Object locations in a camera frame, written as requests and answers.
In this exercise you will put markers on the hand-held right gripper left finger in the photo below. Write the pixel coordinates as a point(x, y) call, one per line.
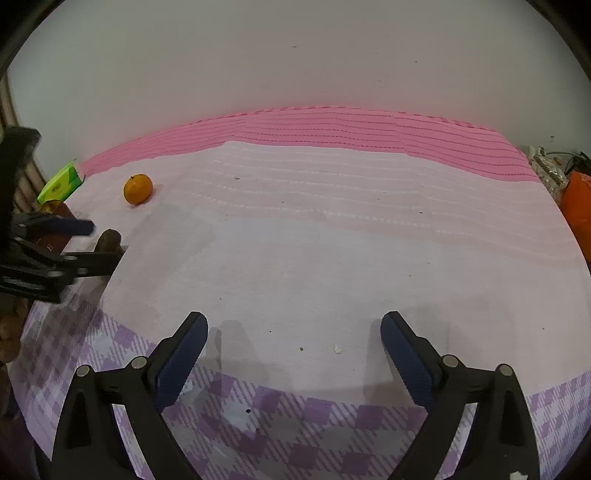
point(182, 360)

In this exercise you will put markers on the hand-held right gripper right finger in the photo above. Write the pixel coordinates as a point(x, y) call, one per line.
point(408, 364)

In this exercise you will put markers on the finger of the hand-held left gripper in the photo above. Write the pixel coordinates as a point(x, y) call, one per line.
point(69, 226)
point(94, 261)

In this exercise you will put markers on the gold metal tray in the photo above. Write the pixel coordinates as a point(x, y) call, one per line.
point(55, 243)

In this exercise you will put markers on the small brown round fruit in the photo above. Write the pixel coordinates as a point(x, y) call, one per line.
point(110, 239)

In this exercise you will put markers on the person's left hand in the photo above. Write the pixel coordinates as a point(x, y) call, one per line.
point(9, 334)

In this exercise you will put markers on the green tissue pack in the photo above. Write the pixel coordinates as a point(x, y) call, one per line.
point(61, 184)

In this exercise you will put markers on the small orange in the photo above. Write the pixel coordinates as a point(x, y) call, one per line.
point(138, 189)

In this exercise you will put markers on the pink and purple checked tablecloth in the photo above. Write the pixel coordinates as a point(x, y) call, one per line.
point(323, 230)

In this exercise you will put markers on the orange plastic bag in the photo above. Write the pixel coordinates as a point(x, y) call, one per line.
point(578, 207)

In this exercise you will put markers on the pile of clear packets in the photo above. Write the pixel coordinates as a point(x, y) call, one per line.
point(547, 168)

